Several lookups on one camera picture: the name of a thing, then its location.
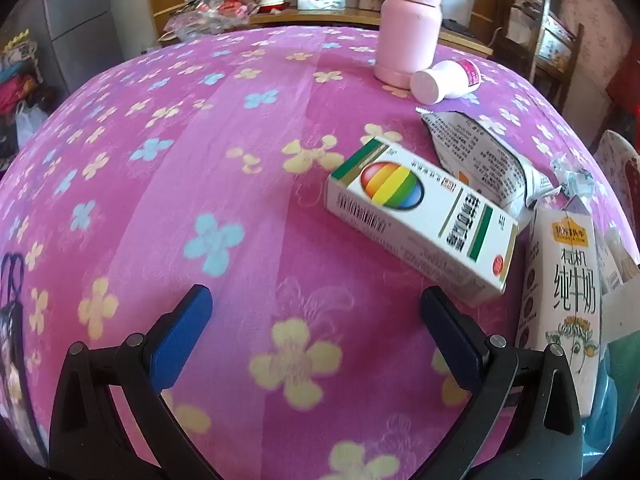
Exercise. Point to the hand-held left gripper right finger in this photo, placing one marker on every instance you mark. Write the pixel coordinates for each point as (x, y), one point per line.
(450, 342)

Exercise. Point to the white tissue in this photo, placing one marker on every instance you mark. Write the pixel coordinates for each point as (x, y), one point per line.
(575, 180)

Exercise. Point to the clear plastic bag pile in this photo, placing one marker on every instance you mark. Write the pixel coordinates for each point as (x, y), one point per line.
(215, 15)

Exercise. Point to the white medicine box rainbow print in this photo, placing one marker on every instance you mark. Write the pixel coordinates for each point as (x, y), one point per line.
(400, 210)

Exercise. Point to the grey wardrobe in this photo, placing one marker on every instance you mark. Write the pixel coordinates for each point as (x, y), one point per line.
(85, 5)

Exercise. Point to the teal plastic bag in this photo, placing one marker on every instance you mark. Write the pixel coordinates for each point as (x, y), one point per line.
(620, 390)

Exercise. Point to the pink floral tablecloth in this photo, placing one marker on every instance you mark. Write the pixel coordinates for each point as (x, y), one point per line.
(200, 160)

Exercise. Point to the white torn wrapper bag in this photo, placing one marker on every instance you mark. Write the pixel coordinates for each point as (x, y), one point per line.
(480, 150)

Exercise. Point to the dark printed bag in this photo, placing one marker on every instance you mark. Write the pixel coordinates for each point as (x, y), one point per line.
(10, 350)

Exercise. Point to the milk carton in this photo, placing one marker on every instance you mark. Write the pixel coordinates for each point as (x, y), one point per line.
(565, 285)

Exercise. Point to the pile of clothes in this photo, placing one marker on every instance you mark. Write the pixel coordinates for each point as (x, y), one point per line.
(15, 85)

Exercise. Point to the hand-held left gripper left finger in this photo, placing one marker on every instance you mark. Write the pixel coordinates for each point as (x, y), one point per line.
(180, 340)

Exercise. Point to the wooden cabinet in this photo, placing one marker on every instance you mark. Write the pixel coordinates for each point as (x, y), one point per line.
(350, 17)

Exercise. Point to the white pill bottle pink label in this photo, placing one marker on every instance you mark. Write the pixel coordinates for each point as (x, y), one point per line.
(440, 80)

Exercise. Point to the pink thermos bottle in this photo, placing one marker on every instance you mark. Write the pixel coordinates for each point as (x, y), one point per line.
(407, 25)

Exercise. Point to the framed picture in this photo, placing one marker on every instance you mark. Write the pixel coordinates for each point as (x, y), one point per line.
(557, 42)

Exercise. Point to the wooden chair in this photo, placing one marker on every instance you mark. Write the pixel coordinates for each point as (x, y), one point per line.
(575, 60)

